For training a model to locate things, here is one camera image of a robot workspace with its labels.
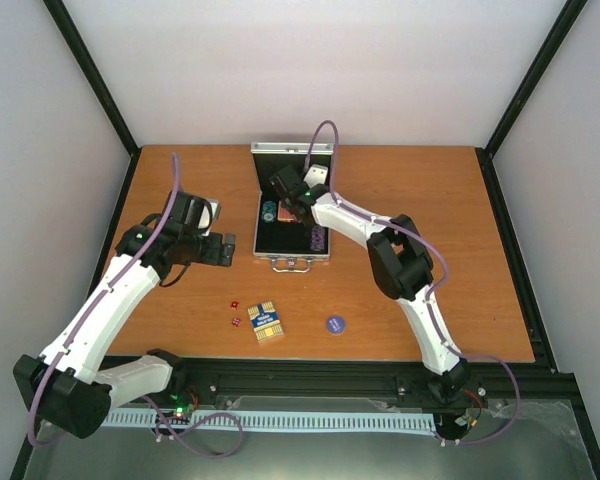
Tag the teal poker chip stack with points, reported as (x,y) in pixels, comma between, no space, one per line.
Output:
(269,207)
(268,217)

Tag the purple poker chip stack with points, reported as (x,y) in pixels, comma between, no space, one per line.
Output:
(318,240)

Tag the purple dealer button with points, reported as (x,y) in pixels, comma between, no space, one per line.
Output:
(335,324)

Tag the blue playing card box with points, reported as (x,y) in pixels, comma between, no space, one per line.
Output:
(265,321)

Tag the black frame post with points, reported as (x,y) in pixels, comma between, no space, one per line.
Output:
(551,44)
(65,24)

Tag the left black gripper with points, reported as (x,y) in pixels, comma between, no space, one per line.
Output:
(214,256)

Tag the red playing card deck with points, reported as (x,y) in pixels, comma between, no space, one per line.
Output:
(284,215)

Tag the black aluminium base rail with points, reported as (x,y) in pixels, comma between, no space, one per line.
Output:
(401,383)

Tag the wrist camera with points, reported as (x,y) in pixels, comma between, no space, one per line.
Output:
(191,215)
(289,183)

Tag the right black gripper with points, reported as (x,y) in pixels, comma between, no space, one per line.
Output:
(284,205)

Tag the right black frame post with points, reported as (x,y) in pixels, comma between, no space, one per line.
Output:
(551,44)

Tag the light blue cable duct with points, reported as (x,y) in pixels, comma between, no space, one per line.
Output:
(305,422)

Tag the electronics board with led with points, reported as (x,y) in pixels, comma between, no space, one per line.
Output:
(180,407)

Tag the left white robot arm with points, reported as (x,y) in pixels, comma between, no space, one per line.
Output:
(66,385)

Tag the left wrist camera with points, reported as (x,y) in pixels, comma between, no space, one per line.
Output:
(191,215)

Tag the aluminium poker case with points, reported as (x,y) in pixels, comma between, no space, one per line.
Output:
(284,234)

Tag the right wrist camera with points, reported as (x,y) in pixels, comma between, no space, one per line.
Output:
(289,183)

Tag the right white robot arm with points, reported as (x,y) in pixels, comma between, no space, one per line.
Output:
(401,266)

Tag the left black frame post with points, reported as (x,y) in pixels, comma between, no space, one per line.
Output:
(65,24)

